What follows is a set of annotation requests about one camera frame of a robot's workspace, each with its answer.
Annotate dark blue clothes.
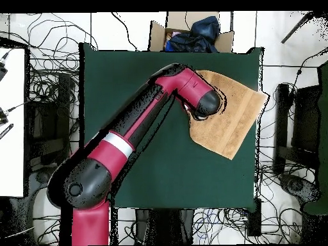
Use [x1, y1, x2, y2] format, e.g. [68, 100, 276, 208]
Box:
[165, 15, 221, 53]

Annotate black camera device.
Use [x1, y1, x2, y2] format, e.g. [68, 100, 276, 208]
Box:
[0, 107, 9, 126]
[0, 52, 10, 81]

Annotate single black cable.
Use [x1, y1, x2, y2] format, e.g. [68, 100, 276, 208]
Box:
[111, 12, 139, 51]

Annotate white desk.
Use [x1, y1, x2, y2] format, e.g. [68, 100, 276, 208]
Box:
[0, 47, 26, 198]

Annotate black flat strip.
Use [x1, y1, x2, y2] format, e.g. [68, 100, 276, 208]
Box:
[0, 123, 14, 140]

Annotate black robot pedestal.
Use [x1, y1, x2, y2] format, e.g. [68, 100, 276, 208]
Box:
[135, 208, 195, 245]

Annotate dark green table cloth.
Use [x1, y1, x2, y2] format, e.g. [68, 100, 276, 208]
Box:
[79, 42, 263, 209]

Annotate black metal frame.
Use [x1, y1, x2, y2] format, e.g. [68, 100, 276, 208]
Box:
[272, 83, 321, 175]
[25, 72, 75, 167]

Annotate dark chair base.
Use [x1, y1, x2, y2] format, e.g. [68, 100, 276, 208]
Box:
[279, 174, 320, 203]

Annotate tan terry towel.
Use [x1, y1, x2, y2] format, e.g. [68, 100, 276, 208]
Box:
[183, 69, 270, 161]

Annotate black rectangular block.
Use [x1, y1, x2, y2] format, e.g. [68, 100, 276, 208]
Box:
[247, 197, 263, 237]

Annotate blue cable bundle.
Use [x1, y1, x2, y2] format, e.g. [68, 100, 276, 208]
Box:
[192, 207, 247, 243]

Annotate cardboard box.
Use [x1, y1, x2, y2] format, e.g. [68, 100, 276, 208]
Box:
[148, 11, 234, 53]

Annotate green covered table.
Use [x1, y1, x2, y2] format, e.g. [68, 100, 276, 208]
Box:
[302, 61, 328, 216]

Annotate black rod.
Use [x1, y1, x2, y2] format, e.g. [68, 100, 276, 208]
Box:
[281, 11, 315, 44]

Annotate grey chair base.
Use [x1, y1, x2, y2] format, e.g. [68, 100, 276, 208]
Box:
[28, 165, 58, 201]

